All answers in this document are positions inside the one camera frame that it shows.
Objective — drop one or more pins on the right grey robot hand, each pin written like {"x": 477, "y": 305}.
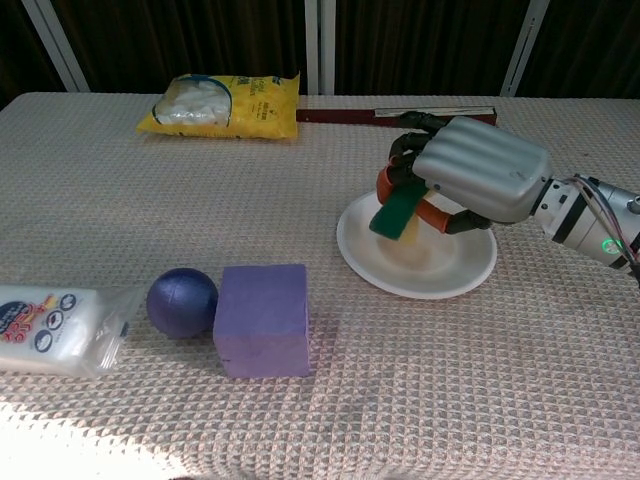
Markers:
{"x": 480, "y": 165}

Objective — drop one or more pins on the green yellow sponge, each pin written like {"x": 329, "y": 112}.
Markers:
{"x": 395, "y": 215}

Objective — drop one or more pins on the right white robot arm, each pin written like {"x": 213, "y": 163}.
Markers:
{"x": 585, "y": 220}

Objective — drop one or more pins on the white paper plate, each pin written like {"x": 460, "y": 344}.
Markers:
{"x": 435, "y": 265}

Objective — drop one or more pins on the dark red folded fan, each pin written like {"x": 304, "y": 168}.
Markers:
{"x": 345, "y": 116}

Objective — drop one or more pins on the dark pleated curtain panel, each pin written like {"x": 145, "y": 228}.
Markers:
{"x": 425, "y": 30}
{"x": 600, "y": 40}
{"x": 15, "y": 40}
{"x": 175, "y": 35}

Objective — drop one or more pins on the white woven tablecloth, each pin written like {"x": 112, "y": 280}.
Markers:
{"x": 250, "y": 200}

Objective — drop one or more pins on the yellow cotton ball bag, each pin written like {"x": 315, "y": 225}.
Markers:
{"x": 250, "y": 110}

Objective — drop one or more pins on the purple foam cube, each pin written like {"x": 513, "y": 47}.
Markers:
{"x": 262, "y": 320}

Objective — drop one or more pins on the purple ball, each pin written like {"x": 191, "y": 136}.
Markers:
{"x": 180, "y": 302}

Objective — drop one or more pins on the white packet in zip bag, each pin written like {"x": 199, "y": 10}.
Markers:
{"x": 45, "y": 330}

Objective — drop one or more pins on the white slanted frame bar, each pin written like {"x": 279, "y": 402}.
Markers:
{"x": 525, "y": 45}
{"x": 56, "y": 45}

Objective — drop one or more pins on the white upright frame bar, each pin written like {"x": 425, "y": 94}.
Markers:
{"x": 311, "y": 45}
{"x": 327, "y": 45}

